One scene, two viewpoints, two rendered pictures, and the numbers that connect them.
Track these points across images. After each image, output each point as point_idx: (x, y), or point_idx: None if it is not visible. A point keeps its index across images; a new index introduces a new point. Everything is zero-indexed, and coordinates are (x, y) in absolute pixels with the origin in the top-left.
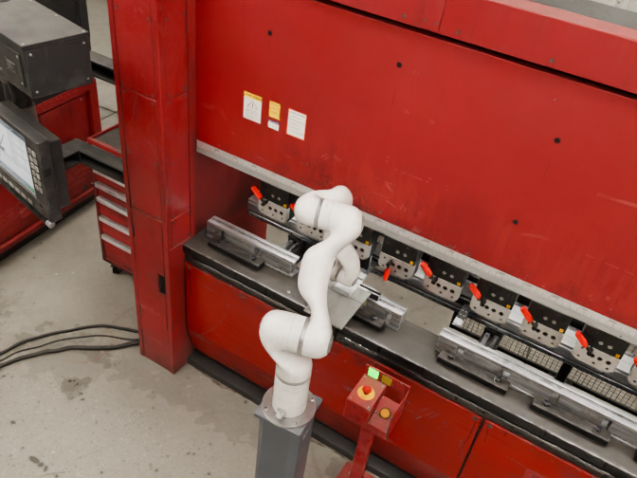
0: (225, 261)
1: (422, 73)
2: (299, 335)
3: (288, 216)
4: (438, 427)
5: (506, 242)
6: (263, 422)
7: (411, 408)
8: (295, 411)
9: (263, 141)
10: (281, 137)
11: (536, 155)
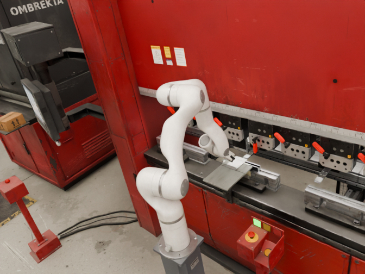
0: (165, 159)
1: None
2: (158, 181)
3: (193, 122)
4: (318, 265)
5: (332, 100)
6: (160, 255)
7: (295, 250)
8: (177, 246)
9: (167, 75)
10: (175, 68)
11: (335, 16)
